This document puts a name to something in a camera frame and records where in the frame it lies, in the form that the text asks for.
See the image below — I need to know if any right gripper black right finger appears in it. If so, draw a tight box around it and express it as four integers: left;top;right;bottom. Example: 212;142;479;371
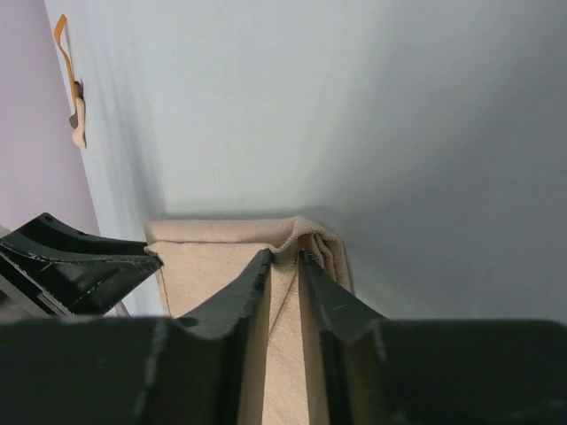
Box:
299;251;566;424

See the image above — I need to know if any light wooden spoon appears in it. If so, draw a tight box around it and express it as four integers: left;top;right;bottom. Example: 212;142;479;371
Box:
72;115;87;149

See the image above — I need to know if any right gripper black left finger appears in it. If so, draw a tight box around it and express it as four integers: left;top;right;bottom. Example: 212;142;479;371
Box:
1;250;271;424

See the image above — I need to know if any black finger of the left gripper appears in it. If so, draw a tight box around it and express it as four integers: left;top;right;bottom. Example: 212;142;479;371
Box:
1;212;162;317

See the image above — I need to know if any beige cloth napkin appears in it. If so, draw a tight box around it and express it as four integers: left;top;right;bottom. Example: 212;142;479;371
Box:
145;216;351;424

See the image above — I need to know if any orange wooden spoon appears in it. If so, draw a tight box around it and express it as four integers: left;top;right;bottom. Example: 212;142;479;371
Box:
53;14;75;112

